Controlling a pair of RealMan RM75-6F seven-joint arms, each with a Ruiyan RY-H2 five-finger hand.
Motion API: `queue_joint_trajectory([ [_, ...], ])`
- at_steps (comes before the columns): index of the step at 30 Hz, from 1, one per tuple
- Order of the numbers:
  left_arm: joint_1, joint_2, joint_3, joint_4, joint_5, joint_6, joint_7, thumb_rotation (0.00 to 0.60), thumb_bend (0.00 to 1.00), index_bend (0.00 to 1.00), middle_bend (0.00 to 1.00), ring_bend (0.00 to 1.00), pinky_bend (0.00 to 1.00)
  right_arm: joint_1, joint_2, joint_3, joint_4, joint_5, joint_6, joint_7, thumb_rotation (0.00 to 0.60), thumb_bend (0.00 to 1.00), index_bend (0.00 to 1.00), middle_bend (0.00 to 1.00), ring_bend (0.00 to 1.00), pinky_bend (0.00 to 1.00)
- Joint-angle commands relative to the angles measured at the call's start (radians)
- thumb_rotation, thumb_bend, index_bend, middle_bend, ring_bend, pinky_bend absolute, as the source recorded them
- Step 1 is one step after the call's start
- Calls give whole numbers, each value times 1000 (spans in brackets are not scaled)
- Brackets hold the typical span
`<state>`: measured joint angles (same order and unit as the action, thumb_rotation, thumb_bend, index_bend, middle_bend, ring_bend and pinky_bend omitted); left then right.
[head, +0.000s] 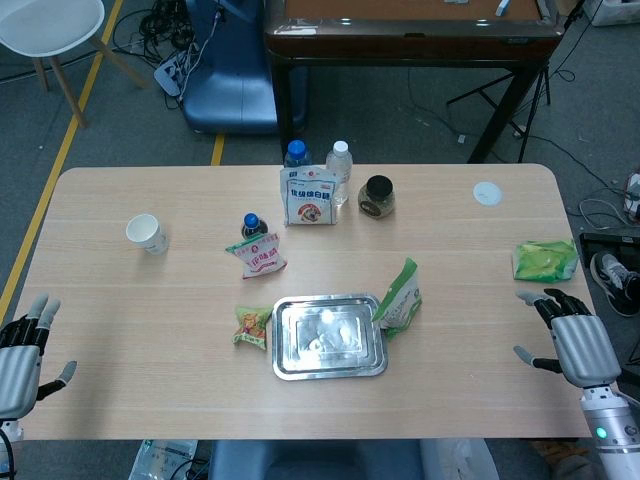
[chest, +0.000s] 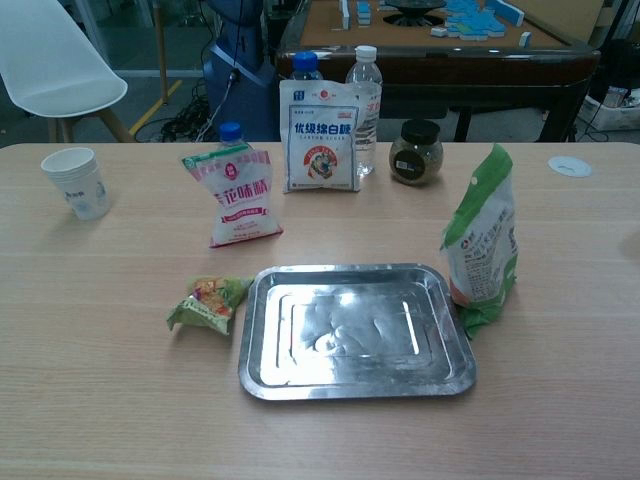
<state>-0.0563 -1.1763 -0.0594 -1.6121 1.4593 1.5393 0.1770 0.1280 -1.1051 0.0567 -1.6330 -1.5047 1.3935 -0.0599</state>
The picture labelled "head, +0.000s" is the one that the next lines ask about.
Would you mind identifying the black floor cable bundle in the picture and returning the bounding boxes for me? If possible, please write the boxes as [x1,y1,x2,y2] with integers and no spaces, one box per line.
[110,0,216,69]

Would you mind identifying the green snack bag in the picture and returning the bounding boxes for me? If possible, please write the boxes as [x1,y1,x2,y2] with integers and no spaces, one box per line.
[372,257,424,342]

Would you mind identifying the rectangular metal tray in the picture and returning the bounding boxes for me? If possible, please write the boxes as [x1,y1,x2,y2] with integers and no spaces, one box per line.
[271,294,390,381]

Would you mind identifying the black flat case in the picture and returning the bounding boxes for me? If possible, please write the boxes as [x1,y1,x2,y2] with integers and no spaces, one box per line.
[579,232,640,261]

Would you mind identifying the black grey sneaker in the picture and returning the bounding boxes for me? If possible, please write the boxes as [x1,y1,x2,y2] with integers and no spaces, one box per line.
[589,251,640,318]

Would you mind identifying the dark sauce bottle blue cap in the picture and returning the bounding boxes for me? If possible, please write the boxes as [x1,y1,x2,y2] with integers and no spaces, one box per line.
[240,213,271,241]

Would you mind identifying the bright green plastic pack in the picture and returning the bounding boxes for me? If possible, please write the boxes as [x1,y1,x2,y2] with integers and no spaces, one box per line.
[511,238,580,284]

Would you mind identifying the white cap water bottle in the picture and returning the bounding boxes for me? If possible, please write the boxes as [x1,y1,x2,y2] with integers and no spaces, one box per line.
[325,140,354,205]

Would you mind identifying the clear printed plastic bag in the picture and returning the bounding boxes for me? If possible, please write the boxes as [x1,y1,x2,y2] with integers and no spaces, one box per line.
[128,438,199,480]

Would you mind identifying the glass spice jar black lid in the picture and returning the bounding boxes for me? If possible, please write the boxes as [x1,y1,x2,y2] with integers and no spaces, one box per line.
[357,174,396,219]

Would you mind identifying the white round grommet cover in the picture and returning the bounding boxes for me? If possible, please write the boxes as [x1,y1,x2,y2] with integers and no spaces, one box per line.
[473,181,503,206]

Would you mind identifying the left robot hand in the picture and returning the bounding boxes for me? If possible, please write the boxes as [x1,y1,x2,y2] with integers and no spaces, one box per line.
[0,292,79,421]

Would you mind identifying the white sugar bag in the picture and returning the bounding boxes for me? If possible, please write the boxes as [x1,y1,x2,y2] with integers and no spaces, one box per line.
[279,166,336,228]

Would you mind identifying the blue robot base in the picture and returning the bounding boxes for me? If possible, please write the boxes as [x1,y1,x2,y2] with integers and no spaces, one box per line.
[180,0,307,136]

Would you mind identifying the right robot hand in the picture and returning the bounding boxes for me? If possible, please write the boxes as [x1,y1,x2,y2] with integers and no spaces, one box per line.
[513,287,623,389]

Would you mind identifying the blue cap water bottle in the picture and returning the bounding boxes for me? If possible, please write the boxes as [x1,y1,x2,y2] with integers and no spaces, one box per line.
[283,140,313,170]

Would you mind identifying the white robot body cover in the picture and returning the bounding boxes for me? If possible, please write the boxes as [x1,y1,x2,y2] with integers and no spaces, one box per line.
[419,438,499,480]

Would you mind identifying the white chair wooden legs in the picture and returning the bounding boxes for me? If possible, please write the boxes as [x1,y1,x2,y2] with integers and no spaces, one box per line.
[0,0,151,129]

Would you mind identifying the red-white snack packet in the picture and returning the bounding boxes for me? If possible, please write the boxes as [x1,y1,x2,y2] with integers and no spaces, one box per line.
[224,232,290,280]

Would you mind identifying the small green snack packet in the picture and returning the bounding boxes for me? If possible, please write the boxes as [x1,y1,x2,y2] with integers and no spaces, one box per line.
[230,305,274,351]

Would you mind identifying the white power strip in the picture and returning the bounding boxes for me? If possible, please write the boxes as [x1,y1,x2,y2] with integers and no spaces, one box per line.
[153,49,201,99]

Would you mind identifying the black tripod stand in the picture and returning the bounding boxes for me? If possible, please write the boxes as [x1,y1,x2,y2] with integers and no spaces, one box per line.
[446,59,552,162]

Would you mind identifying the white paper cup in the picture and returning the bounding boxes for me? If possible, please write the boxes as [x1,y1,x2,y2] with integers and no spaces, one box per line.
[125,213,170,256]

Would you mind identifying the brown mahjong table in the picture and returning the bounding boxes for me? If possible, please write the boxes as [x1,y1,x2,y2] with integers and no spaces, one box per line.
[263,0,566,165]

